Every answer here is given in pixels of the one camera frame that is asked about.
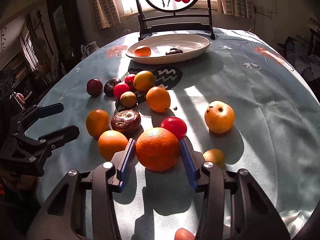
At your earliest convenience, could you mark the smooth orange fruit large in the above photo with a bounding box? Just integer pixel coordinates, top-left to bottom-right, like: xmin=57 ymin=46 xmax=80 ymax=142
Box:
xmin=86 ymin=109 xmax=110 ymax=139

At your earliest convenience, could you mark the smooth orange fruit small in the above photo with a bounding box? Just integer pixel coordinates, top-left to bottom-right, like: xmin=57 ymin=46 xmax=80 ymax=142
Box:
xmin=98 ymin=130 xmax=128 ymax=161

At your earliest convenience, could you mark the dark red plum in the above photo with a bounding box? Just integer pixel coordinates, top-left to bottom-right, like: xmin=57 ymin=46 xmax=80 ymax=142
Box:
xmin=86 ymin=78 xmax=103 ymax=98

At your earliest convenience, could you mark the large dark purple mangosteen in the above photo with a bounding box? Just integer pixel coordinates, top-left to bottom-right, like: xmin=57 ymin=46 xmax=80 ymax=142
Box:
xmin=104 ymin=78 xmax=121 ymax=97

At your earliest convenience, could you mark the brown passion fruit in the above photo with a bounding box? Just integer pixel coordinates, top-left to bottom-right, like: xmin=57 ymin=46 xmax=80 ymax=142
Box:
xmin=111 ymin=109 xmax=141 ymax=136

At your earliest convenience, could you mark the small brown kiwi fruit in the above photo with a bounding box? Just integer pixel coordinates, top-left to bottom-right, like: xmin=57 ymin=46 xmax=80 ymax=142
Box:
xmin=120 ymin=91 xmax=137 ymax=108

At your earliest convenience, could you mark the rough orange fruit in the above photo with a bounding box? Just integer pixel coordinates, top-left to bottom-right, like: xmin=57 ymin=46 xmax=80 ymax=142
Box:
xmin=136 ymin=127 xmax=180 ymax=172

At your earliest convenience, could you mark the small red cherry tomato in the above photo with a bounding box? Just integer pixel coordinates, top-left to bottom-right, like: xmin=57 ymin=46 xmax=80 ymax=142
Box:
xmin=161 ymin=116 xmax=187 ymax=140

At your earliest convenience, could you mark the large orange tangerine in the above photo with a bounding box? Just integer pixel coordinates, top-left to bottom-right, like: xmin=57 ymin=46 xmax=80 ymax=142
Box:
xmin=133 ymin=46 xmax=151 ymax=57

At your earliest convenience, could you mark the dark date fruit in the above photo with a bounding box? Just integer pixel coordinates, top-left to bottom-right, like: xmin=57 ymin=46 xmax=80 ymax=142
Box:
xmin=165 ymin=48 xmax=183 ymax=56

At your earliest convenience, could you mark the small yellow kumquat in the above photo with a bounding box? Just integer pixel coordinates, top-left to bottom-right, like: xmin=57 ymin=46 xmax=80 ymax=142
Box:
xmin=203 ymin=149 xmax=225 ymax=168

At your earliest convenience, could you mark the pink fruit at bottom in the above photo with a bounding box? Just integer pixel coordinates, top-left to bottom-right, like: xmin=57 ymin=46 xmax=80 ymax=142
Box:
xmin=174 ymin=228 xmax=195 ymax=240

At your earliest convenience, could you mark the white jug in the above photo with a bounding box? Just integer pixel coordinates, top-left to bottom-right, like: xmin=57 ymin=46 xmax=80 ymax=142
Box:
xmin=80 ymin=41 xmax=99 ymax=60

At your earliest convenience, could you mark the red cherry tomato lower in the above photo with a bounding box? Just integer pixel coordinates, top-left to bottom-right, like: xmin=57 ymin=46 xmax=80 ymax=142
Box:
xmin=113 ymin=82 xmax=130 ymax=99

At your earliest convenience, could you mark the red cherry tomato upper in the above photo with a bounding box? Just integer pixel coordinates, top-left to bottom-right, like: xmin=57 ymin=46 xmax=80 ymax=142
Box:
xmin=124 ymin=74 xmax=136 ymax=86

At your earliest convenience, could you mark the light blue patterned tablecloth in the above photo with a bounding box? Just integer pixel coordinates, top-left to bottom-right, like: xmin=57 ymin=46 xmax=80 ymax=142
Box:
xmin=28 ymin=29 xmax=319 ymax=236

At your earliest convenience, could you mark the yellow lemon fruit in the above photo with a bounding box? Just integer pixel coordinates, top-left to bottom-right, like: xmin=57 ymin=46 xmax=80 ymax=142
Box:
xmin=133 ymin=70 xmax=156 ymax=92

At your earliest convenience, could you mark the white oval plate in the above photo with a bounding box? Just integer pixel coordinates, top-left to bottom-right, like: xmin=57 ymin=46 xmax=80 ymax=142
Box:
xmin=126 ymin=34 xmax=210 ymax=64

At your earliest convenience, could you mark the black framed decorative screen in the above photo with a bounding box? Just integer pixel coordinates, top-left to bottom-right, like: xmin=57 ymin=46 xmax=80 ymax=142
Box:
xmin=136 ymin=0 xmax=215 ymax=41

